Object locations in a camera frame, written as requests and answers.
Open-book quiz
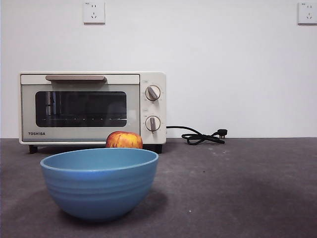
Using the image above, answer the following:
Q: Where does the beige round oven knob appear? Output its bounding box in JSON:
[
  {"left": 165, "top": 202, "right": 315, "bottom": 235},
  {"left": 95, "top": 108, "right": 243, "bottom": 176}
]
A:
[
  {"left": 145, "top": 85, "right": 161, "bottom": 102},
  {"left": 145, "top": 116, "right": 161, "bottom": 134}
]

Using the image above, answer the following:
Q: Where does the red yellow apple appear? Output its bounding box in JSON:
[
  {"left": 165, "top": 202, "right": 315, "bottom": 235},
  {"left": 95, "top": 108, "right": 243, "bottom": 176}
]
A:
[{"left": 106, "top": 131, "right": 144, "bottom": 149}]

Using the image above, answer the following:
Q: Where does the white wall socket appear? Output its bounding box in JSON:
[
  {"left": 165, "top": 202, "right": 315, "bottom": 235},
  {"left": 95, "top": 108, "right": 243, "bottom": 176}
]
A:
[
  {"left": 83, "top": 1, "right": 106, "bottom": 25},
  {"left": 298, "top": 2, "right": 317, "bottom": 25}
]

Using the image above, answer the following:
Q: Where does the glass oven door with handle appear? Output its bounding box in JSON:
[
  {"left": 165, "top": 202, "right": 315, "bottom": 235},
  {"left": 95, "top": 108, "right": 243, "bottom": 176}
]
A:
[{"left": 20, "top": 73, "right": 141, "bottom": 142}]

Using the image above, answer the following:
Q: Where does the blue ribbed bowl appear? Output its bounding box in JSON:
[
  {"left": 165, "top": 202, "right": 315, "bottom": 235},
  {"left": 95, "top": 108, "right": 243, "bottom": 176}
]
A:
[{"left": 40, "top": 148, "right": 159, "bottom": 222}]

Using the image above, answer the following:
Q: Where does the cream Toshiba toaster oven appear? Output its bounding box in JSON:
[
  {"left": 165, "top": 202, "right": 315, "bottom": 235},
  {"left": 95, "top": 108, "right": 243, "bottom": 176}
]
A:
[{"left": 19, "top": 71, "right": 167, "bottom": 154}]

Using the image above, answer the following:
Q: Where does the black power cable with plug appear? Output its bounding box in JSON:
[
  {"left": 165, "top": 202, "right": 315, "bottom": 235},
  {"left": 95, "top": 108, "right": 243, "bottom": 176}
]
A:
[{"left": 165, "top": 125, "right": 228, "bottom": 146}]

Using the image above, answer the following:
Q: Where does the metal wire oven rack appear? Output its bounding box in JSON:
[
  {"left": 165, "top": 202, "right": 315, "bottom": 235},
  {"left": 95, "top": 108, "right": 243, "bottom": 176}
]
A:
[{"left": 41, "top": 116, "right": 126, "bottom": 122}]

